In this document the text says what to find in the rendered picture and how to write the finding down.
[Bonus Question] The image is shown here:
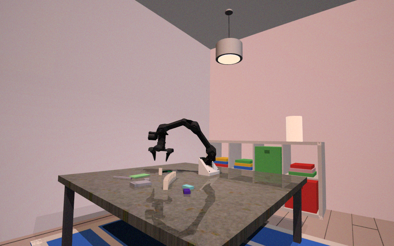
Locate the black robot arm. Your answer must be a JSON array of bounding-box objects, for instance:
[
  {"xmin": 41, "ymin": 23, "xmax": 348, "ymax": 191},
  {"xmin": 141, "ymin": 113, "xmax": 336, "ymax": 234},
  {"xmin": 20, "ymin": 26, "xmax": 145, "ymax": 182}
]
[{"xmin": 148, "ymin": 118, "xmax": 216, "ymax": 165}]

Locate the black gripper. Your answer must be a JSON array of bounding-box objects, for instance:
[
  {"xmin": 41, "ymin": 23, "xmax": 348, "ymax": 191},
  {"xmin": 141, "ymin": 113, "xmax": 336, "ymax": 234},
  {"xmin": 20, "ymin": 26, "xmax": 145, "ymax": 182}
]
[{"xmin": 148, "ymin": 141, "xmax": 174, "ymax": 161}]

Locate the light blue rectangular block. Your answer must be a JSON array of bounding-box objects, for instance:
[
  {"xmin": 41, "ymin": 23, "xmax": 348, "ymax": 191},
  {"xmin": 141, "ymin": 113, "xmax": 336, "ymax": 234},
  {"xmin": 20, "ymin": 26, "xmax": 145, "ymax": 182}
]
[{"xmin": 182, "ymin": 184, "xmax": 194, "ymax": 190}]

